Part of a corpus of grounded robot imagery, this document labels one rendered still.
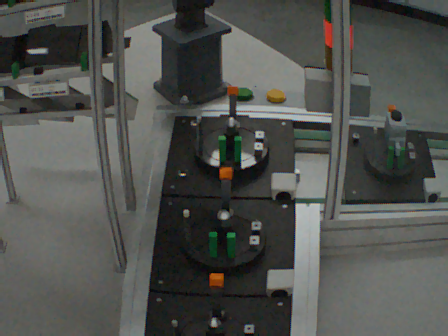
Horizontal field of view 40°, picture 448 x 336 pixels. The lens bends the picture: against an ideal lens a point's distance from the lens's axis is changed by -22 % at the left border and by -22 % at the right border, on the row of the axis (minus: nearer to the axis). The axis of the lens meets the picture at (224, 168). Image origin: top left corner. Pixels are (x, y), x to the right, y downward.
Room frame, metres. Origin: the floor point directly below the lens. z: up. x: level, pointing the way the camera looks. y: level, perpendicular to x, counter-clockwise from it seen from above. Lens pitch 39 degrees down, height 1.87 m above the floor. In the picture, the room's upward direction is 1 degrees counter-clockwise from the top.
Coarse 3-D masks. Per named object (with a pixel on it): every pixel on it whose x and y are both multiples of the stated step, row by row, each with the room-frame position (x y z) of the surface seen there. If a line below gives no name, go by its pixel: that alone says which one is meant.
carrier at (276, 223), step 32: (160, 224) 0.95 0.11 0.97; (192, 224) 0.93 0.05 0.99; (224, 224) 0.88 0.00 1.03; (256, 224) 0.91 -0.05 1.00; (288, 224) 0.94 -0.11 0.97; (160, 256) 0.86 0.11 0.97; (192, 256) 0.85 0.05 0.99; (224, 256) 0.85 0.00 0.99; (256, 256) 0.85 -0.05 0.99; (288, 256) 0.86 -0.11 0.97; (160, 288) 0.78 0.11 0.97; (192, 288) 0.79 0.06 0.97; (224, 288) 0.79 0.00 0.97; (256, 288) 0.78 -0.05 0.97; (288, 288) 0.77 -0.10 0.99
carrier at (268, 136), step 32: (224, 128) 1.14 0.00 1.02; (256, 128) 1.21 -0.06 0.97; (288, 128) 1.21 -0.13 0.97; (192, 160) 1.12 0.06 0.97; (224, 160) 1.09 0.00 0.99; (256, 160) 1.09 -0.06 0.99; (288, 160) 1.11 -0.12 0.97; (192, 192) 1.03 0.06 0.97; (256, 192) 1.03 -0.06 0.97; (288, 192) 1.01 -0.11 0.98
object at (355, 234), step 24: (312, 144) 1.21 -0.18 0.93; (312, 168) 1.15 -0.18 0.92; (312, 192) 1.08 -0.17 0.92; (360, 216) 0.96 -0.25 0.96; (384, 216) 0.95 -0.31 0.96; (408, 216) 0.94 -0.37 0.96; (432, 216) 0.94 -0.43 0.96; (336, 240) 0.95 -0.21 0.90; (360, 240) 0.95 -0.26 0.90; (384, 240) 0.94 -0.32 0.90; (408, 240) 0.94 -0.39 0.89; (432, 240) 0.94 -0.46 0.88
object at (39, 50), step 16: (32, 32) 1.02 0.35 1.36; (48, 32) 1.01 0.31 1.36; (64, 32) 1.00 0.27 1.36; (80, 32) 0.99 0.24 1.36; (32, 48) 1.01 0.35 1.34; (48, 48) 1.00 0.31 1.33; (64, 48) 0.99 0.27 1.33; (80, 48) 0.99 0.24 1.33; (32, 64) 0.99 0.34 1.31; (48, 64) 0.98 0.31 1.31; (64, 64) 0.97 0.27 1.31
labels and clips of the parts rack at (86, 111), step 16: (32, 0) 0.94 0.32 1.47; (32, 16) 0.93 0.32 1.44; (48, 16) 0.93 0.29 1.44; (64, 16) 0.93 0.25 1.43; (16, 64) 0.94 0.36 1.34; (64, 80) 0.93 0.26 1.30; (0, 96) 0.94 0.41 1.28; (32, 96) 0.94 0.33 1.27; (48, 96) 0.93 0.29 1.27; (16, 112) 1.13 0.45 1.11; (32, 112) 1.12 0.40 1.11; (48, 112) 1.11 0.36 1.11; (64, 112) 1.11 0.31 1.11; (80, 112) 1.11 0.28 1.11; (112, 112) 1.10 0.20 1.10
